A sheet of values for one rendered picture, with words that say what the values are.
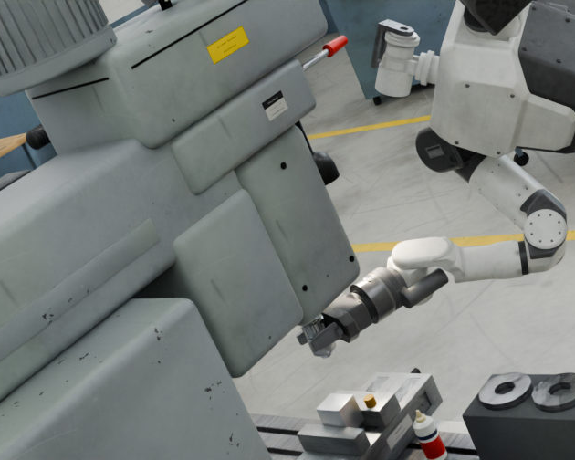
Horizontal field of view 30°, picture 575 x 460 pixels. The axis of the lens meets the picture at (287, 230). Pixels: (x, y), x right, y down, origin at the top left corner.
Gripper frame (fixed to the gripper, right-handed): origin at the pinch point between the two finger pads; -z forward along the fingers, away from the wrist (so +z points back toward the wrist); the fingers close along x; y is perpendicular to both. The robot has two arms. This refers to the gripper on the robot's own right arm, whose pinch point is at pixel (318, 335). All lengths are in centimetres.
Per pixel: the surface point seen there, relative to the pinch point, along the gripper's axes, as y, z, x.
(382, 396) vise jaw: 19.2, 7.0, -1.1
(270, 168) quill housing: -35.5, 1.3, 10.4
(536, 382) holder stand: 11.7, 17.7, 36.6
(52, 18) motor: -73, -23, 19
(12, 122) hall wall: 36, 102, -730
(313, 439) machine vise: 19.9, -8.5, -4.4
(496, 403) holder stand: 10.3, 9.4, 36.7
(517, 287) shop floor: 125, 160, -188
